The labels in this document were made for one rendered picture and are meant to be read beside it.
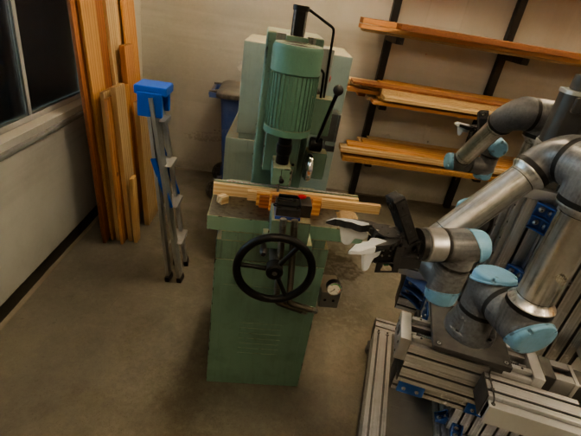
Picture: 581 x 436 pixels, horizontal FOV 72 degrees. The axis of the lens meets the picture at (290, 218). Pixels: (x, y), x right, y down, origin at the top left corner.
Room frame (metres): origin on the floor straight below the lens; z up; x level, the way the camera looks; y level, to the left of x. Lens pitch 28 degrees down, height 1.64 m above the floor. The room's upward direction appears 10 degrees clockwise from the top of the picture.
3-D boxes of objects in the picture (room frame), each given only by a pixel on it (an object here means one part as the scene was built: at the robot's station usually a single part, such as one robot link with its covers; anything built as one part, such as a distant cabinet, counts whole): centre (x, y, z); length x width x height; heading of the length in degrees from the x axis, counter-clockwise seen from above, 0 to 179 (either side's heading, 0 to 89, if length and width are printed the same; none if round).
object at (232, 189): (1.51, 0.03, 0.93); 0.60 x 0.02 x 0.05; 97
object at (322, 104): (1.72, -0.05, 1.23); 0.09 x 0.08 x 0.15; 7
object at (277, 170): (1.50, 0.07, 1.03); 0.14 x 0.07 x 0.09; 7
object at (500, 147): (1.74, -0.81, 1.21); 0.11 x 0.08 x 0.09; 4
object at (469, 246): (0.79, -0.38, 1.21); 0.11 x 0.08 x 0.09; 105
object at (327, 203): (1.50, -0.09, 0.92); 0.55 x 0.02 x 0.04; 97
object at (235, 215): (1.38, 0.01, 0.87); 0.61 x 0.30 x 0.06; 97
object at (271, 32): (1.77, 0.11, 1.16); 0.22 x 0.22 x 0.72; 7
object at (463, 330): (0.99, -0.60, 0.87); 0.15 x 0.15 x 0.10
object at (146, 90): (2.07, 0.74, 0.58); 0.27 x 0.25 x 1.16; 96
